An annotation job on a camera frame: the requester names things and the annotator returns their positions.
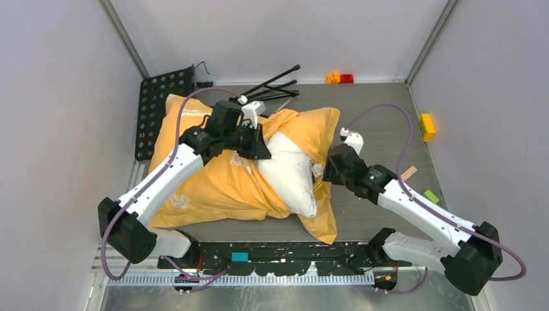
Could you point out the black folded tripod stand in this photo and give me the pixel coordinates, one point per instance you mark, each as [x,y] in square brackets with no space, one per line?
[268,91]

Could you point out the green toy block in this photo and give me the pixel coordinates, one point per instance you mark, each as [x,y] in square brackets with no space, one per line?
[431,196]

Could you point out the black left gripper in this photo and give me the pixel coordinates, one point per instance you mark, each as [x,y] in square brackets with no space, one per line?
[257,149]

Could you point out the black perforated metal plate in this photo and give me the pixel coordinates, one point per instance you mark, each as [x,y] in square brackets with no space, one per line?
[152,105]

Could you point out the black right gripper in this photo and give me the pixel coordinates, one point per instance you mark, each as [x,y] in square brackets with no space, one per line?
[330,173]

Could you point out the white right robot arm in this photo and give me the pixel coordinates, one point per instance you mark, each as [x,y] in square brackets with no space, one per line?
[460,250]

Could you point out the yellow toy block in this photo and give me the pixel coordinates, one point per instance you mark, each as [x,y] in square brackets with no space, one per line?
[428,130]

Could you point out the teal rectangular block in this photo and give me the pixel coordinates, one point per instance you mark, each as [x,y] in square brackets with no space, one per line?
[239,257]

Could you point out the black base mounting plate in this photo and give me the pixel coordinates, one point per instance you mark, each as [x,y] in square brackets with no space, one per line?
[282,258]

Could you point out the red toy block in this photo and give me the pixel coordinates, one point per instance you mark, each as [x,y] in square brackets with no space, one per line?
[346,79]

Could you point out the aluminium slotted rail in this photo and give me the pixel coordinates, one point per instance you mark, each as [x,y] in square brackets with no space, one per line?
[307,279]

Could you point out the blue cartoon pillowcase orange lining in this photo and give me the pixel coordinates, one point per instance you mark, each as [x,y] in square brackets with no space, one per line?
[232,187]

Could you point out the white pillow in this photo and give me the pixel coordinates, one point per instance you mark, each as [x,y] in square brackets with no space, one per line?
[289,173]

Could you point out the pink wooden block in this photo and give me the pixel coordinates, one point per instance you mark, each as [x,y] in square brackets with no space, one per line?
[408,173]

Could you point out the orange toy block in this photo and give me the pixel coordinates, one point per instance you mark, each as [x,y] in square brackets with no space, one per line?
[333,78]

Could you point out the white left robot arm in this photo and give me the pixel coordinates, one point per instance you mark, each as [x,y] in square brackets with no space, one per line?
[124,222]

